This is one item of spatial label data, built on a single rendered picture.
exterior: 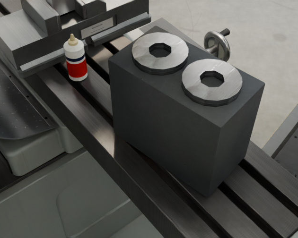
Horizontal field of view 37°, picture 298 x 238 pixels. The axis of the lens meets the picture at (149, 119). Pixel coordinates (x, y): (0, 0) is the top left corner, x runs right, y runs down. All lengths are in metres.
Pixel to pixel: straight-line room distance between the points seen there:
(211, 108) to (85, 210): 0.76
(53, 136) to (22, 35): 0.23
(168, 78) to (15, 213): 0.60
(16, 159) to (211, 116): 0.51
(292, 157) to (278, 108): 0.96
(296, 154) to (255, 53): 1.28
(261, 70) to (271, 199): 1.66
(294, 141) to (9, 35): 0.81
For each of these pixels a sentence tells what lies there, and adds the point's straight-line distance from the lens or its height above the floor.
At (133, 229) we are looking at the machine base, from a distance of 1.55.
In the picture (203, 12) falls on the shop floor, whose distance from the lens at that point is 2.75.
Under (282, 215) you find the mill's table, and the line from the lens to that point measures 0.78.
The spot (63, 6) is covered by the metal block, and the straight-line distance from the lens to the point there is 1.00.
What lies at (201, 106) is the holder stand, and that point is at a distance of 0.64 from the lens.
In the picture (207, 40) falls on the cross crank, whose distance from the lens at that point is 1.53.
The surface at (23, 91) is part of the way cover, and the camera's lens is 1.06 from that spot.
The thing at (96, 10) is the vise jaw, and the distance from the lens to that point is 1.00.
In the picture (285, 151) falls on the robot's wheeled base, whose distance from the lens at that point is 1.29.
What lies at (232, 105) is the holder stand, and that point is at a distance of 0.65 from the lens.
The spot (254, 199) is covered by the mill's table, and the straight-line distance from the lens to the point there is 0.79.
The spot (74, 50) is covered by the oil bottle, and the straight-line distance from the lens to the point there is 0.90.
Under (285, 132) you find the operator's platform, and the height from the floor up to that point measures 0.40.
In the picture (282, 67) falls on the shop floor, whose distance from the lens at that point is 2.45.
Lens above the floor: 1.57
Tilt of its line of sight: 49 degrees down
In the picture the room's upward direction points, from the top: straight up
